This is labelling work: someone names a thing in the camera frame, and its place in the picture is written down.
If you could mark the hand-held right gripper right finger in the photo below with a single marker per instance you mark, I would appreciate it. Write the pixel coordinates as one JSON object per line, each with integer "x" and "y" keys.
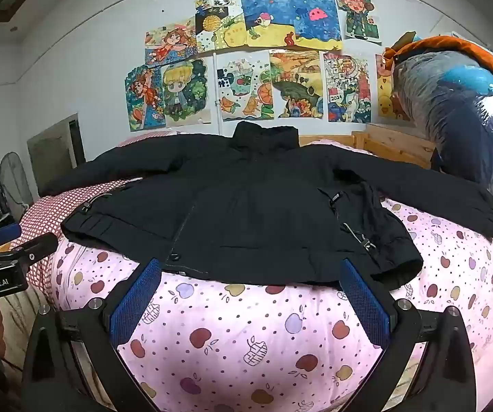
{"x": 364, "y": 304}

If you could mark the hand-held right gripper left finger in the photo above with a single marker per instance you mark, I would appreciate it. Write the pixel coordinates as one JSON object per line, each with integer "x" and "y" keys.
{"x": 135, "y": 307}

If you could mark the black padded jacket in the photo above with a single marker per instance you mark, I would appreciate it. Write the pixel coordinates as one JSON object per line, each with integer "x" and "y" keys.
{"x": 250, "y": 206}

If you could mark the red checked bed sheet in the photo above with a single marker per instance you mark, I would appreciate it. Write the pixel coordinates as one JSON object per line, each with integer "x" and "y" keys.
{"x": 45, "y": 214}

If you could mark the standing fan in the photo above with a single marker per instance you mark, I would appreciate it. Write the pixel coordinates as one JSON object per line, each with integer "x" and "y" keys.
{"x": 14, "y": 184}

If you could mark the pink apple-print quilt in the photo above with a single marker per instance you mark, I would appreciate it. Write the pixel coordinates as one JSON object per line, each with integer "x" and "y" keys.
{"x": 229, "y": 334}

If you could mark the orange-haired girl on blue drawing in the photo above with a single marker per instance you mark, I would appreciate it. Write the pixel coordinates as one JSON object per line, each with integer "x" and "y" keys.
{"x": 143, "y": 98}

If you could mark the blonde child drawing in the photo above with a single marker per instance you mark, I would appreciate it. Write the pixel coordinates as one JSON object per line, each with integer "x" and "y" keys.
{"x": 184, "y": 92}

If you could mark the plastic-bagged bedding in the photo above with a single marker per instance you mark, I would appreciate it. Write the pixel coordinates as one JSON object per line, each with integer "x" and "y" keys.
{"x": 456, "y": 111}

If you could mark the yellow bear drawing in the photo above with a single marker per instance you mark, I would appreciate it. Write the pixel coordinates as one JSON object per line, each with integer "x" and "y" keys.
{"x": 386, "y": 90}

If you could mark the colourful city drawing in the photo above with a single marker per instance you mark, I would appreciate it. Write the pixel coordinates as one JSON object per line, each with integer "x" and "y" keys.
{"x": 347, "y": 88}

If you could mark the yellow landscape drawing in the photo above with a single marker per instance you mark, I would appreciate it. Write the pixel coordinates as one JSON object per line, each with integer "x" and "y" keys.
{"x": 296, "y": 83}

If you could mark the small orange-haired girl drawing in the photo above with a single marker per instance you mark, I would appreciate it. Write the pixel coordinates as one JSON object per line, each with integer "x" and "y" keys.
{"x": 169, "y": 45}

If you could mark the drinks and oranges drawing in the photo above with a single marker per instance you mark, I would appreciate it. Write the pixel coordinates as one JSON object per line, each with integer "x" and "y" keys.
{"x": 244, "y": 88}

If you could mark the orange cloth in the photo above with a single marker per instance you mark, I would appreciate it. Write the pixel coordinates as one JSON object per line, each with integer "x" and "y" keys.
{"x": 444, "y": 43}

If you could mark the pineapple drawing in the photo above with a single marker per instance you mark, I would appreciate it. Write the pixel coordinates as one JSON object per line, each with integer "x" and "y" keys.
{"x": 216, "y": 25}

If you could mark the red-haired figure drawing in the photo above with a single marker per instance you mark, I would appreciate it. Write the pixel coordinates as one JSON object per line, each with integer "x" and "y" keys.
{"x": 356, "y": 15}

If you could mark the blue sea pink creature drawing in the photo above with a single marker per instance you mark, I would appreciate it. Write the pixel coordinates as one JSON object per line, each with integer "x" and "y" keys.
{"x": 315, "y": 17}

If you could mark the blue sea fish drawing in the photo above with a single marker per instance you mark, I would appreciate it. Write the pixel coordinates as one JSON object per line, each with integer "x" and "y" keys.
{"x": 266, "y": 19}

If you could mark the short white wall conduit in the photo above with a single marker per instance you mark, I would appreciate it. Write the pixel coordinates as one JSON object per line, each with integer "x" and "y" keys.
{"x": 217, "y": 94}

